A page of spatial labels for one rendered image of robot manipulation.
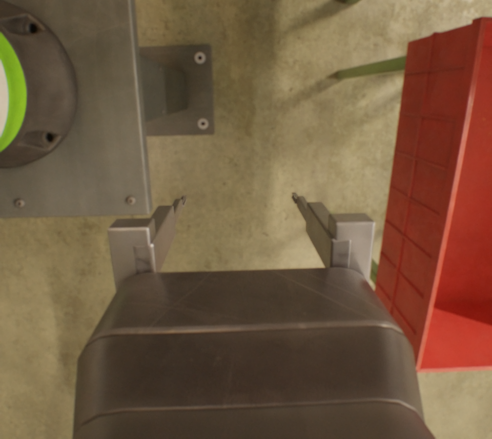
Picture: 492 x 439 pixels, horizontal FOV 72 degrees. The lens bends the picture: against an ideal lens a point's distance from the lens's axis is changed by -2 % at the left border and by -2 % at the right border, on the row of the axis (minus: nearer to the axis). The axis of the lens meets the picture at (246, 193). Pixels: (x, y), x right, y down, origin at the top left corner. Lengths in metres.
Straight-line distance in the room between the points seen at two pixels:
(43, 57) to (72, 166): 0.10
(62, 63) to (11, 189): 0.14
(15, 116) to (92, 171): 0.10
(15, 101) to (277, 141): 1.06
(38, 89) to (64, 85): 0.03
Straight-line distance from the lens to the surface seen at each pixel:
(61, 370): 1.89
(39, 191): 0.40
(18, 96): 0.31
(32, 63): 0.33
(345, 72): 1.22
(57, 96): 0.34
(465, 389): 2.16
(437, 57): 0.69
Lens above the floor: 1.25
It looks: 74 degrees down
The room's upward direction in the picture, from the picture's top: 172 degrees clockwise
